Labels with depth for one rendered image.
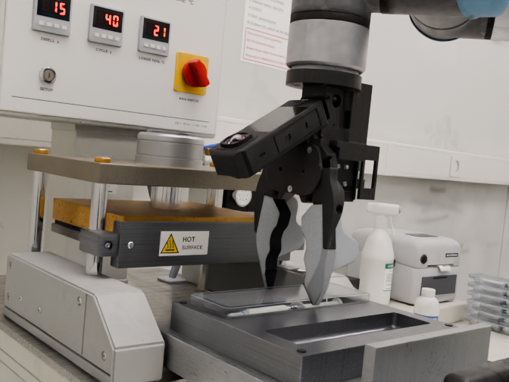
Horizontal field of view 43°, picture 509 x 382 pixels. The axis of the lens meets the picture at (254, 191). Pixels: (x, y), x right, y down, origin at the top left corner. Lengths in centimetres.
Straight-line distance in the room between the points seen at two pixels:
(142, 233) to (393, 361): 29
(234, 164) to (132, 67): 39
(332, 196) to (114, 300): 21
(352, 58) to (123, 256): 28
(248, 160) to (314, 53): 12
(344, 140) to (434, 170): 152
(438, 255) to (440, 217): 59
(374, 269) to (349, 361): 112
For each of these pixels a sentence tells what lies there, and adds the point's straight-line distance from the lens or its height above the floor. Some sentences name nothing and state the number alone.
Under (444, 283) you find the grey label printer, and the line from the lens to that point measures 176.
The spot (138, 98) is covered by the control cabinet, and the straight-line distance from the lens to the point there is 90.
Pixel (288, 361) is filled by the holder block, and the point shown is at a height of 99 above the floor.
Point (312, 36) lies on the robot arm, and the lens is 59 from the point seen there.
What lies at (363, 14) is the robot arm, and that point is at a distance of 61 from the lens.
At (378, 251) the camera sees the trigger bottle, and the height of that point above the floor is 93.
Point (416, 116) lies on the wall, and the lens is 212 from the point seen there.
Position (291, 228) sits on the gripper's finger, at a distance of 65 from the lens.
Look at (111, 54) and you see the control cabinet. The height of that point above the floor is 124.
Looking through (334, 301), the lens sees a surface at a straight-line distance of 62.
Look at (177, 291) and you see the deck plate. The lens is 93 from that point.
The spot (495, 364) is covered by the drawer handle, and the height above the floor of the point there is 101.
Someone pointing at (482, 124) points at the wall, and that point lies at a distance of 252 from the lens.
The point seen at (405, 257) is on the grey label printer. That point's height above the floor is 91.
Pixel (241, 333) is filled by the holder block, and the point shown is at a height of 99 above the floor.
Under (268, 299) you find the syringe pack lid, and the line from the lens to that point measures 58.
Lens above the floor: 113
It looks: 3 degrees down
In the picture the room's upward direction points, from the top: 5 degrees clockwise
